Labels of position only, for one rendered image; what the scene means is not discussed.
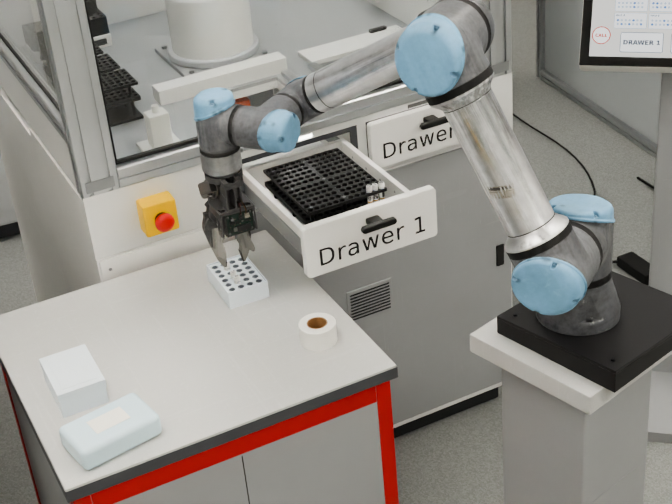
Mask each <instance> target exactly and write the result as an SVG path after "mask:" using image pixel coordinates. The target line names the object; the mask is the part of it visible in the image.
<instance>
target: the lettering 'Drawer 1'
mask: <svg viewBox="0 0 672 504"><path fill-rule="evenodd" d="M418 219H419V231H417V232H416V234H417V233H420V232H423V231H425V229H423V230H422V229H421V216H419V217H417V218H415V221H416V220H418ZM386 233H391V235H390V236H387V237H384V236H385V234H386ZM378 236H379V234H378V235H376V241H375V244H374V241H373V239H372V237H369V241H368V247H367V245H366V242H365V240H364V239H363V240H362V241H363V243H364V246H365V249H366V251H367V250H369V246H370V240H371V242H372V244H373V247H374V248H376V247H377V242H378ZM392 236H393V232H392V231H386V232H385V233H384V234H383V236H382V241H383V243H385V244H389V243H391V242H393V240H391V241H389V242H385V240H384V239H386V238H389V237H392ZM353 244H356V245H357V246H355V247H353V248H351V249H350V250H349V252H348V253H349V255H350V256H353V255H355V254H356V253H357V254H358V253H359V245H358V243H357V242H353V243H351V244H349V246H351V245H353ZM355 248H357V250H356V252H355V253H354V254H351V250H352V249H355ZM327 249H329V250H331V252H332V258H331V260H330V261H328V262H326V263H323V257H322V251H323V250H327ZM319 252H320V262H321V266H323V265H326V264H328V263H330V262H331V261H332V260H333V259H334V250H333V249H332V248H331V247H327V248H323V249H320V250H319Z"/></svg>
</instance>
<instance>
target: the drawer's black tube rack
mask: <svg viewBox="0 0 672 504"><path fill-rule="evenodd" d="M340 154H341V155H340ZM338 159H339V160H338ZM306 160H307V161H306ZM286 166H287V167H286ZM355 167H356V168H355ZM279 168H280V169H279ZM263 173H264V174H265V175H267V176H268V177H269V178H270V179H271V180H270V181H266V182H265V187H266V188H267V189H268V190H270V191H271V192H272V193H273V194H274V198H275V199H279V200H280V201H281V202H282V203H283V204H284V205H285V206H286V207H287V208H288V209H289V210H290V211H291V212H292V214H293V217H297V218H298V219H299V220H301V221H302V222H303V223H304V224H305V225H306V224H309V223H312V222H315V221H319V220H322V219H325V218H328V217H331V216H334V215H337V214H340V213H343V212H346V211H349V210H353V209H356V208H359V207H362V206H365V205H368V201H367V197H366V198H363V199H360V200H357V201H354V202H351V203H348V204H345V205H341V206H338V207H335V208H332V209H329V210H326V211H323V212H320V213H316V214H313V215H310V216H309V215H308V214H307V213H306V212H305V209H308V208H313V207H314V206H317V205H320V204H323V203H326V202H330V201H333V200H336V199H339V198H342V197H345V196H348V195H352V194H355V193H358V192H361V191H364V190H366V185H372V184H373V183H377V184H378V182H379V181H378V180H376V179H375V178H374V177H373V176H371V175H370V174H369V173H368V172H367V171H365V170H364V169H363V168H362V167H360V166H359V165H358V164H357V163H356V162H354V161H353V160H352V159H351V158H349V157H348V156H347V155H346V154H345V153H343V152H342V151H341V150H340V149H338V148H334V149H331V150H327V151H324V152H321V153H317V154H314V155H311V156H308V157H304V158H301V159H298V160H294V161H291V162H288V163H284V164H281V165H278V166H274V167H271V168H268V169H265V170H263ZM277 173H279V174H277ZM368 178H369V179H368Z"/></svg>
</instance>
